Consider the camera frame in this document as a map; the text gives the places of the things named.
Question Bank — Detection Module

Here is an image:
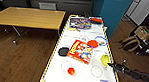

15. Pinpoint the white paper sign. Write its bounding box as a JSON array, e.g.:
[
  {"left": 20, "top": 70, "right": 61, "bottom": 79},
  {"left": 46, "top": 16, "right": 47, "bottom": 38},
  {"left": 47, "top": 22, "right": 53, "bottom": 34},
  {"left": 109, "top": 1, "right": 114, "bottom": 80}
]
[{"left": 37, "top": 2, "right": 57, "bottom": 11}]

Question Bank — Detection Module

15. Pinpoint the long dark grey bench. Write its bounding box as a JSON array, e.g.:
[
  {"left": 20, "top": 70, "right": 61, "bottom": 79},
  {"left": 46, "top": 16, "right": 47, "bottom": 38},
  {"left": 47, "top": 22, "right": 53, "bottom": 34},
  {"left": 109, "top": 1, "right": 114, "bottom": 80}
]
[{"left": 1, "top": 0, "right": 31, "bottom": 9}]

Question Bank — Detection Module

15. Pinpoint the small orange cup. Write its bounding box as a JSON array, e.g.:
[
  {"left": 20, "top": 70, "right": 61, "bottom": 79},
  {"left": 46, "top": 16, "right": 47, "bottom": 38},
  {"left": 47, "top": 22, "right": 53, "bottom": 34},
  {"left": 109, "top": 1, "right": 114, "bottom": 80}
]
[{"left": 66, "top": 67, "right": 76, "bottom": 76}]

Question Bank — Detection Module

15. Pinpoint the brown floor bag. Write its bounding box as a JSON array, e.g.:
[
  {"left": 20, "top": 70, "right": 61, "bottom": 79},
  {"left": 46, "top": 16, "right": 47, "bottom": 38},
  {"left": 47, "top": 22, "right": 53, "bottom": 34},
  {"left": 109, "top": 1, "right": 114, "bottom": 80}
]
[{"left": 121, "top": 35, "right": 142, "bottom": 54}]

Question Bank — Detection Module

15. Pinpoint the yellow green bowl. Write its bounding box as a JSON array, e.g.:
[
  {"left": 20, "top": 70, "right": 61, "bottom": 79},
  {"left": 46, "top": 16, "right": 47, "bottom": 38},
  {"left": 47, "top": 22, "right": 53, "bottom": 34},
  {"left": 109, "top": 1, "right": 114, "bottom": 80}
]
[{"left": 99, "top": 54, "right": 112, "bottom": 67}]

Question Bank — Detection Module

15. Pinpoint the colourful puzzle box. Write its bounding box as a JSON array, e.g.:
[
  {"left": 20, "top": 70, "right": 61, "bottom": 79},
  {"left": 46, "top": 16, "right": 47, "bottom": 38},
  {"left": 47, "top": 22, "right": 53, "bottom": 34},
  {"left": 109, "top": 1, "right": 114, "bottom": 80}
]
[{"left": 68, "top": 16, "right": 93, "bottom": 32}]

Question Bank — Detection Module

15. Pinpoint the tan wicker basket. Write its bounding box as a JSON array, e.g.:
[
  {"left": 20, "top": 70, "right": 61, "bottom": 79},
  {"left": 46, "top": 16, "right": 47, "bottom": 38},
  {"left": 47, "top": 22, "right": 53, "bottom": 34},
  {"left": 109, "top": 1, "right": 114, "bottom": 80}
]
[{"left": 134, "top": 26, "right": 149, "bottom": 42}]

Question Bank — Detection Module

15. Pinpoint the flat red box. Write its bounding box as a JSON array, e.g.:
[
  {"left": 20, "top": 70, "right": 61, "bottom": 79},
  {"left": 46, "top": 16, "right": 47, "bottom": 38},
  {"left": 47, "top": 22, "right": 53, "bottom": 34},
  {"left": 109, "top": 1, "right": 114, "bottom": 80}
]
[{"left": 88, "top": 16, "right": 104, "bottom": 26}]

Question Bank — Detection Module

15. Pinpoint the grey sofa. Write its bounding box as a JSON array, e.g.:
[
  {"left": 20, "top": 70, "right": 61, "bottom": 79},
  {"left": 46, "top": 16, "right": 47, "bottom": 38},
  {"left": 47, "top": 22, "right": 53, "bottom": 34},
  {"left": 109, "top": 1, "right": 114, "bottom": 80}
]
[{"left": 26, "top": 0, "right": 94, "bottom": 14}]

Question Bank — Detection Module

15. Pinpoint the yellow air hockey table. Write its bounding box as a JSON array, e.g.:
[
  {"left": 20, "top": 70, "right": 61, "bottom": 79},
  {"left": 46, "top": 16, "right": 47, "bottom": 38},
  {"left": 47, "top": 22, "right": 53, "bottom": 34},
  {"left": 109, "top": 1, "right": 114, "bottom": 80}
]
[{"left": 37, "top": 12, "right": 126, "bottom": 82}]

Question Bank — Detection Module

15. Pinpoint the orange snack box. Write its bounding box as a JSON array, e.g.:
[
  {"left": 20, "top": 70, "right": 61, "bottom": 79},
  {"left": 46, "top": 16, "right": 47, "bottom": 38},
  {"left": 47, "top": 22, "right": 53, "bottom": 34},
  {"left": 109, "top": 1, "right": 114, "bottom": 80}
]
[{"left": 65, "top": 39, "right": 95, "bottom": 65}]

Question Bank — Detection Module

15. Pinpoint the black bowl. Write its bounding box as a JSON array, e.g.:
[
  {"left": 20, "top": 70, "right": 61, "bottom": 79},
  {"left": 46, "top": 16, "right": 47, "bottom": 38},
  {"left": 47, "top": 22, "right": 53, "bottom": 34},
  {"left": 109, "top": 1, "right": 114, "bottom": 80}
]
[{"left": 57, "top": 46, "right": 70, "bottom": 58}]

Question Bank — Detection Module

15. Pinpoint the clear bowl blue rim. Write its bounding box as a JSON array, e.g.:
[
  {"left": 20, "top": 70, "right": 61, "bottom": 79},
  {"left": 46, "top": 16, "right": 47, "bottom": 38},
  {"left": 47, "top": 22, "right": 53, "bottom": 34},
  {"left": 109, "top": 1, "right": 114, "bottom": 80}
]
[{"left": 92, "top": 34, "right": 109, "bottom": 47}]

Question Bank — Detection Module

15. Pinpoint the yellow wooden table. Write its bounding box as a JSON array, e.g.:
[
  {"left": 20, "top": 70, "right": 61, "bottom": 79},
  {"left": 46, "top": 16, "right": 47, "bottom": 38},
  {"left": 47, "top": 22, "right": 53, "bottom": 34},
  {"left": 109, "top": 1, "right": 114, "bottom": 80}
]
[{"left": 0, "top": 5, "right": 67, "bottom": 47}]

